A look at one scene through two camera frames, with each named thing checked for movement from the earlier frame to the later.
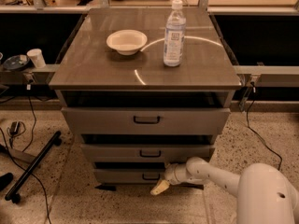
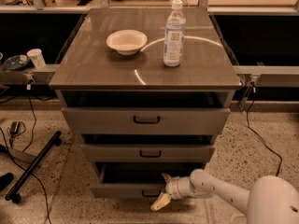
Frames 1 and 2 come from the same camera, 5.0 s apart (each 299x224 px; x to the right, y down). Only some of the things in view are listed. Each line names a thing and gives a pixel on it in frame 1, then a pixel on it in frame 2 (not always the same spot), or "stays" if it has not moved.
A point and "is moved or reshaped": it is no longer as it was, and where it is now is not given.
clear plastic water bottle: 175,35 stays
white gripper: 171,174 to 172,187
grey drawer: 129,175 is moved or reshaped
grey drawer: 146,153 stays
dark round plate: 16,62 stays
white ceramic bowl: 126,42 stays
